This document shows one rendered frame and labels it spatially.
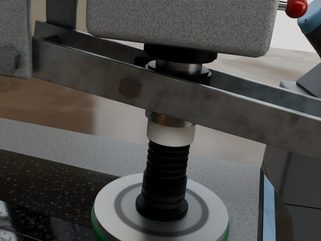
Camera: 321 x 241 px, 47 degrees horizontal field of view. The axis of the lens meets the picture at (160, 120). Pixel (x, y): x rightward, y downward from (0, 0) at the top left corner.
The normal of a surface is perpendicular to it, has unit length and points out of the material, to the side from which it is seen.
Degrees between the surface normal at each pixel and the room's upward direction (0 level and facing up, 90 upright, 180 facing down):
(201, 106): 90
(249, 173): 0
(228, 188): 0
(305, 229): 90
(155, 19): 90
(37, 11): 90
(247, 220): 0
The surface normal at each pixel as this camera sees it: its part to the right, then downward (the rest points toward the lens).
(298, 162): -0.10, 0.35
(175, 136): 0.14, 0.36
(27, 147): 0.10, -0.93
